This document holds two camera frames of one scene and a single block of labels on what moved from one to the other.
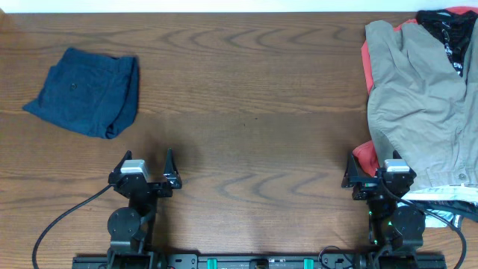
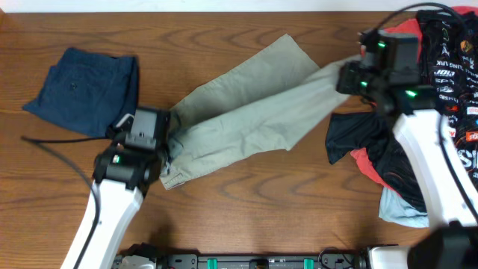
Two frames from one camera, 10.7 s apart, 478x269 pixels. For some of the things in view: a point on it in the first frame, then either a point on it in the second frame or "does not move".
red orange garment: x=364 y=155 does not move
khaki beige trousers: x=420 y=105 → x=267 y=102
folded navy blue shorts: x=90 y=93 does not move
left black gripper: x=172 y=179 → x=167 y=137
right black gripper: x=364 y=188 → x=349 y=72
